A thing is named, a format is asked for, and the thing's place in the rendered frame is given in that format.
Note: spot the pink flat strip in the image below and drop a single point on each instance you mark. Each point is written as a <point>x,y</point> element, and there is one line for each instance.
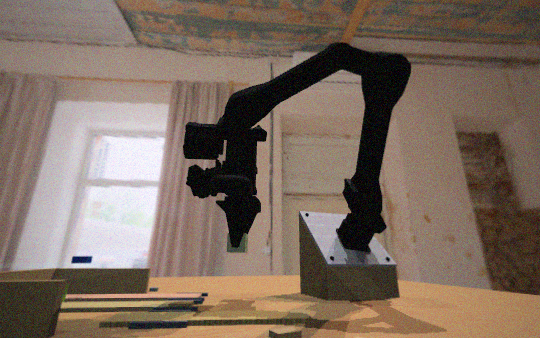
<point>126,297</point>

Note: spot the pale green labelled cube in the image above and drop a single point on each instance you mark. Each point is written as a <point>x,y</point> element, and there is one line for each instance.
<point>243,247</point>

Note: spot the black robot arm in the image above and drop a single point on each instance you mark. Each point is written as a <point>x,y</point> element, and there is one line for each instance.
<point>384,77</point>

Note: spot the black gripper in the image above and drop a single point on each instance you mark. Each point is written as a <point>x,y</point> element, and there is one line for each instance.
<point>239,184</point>

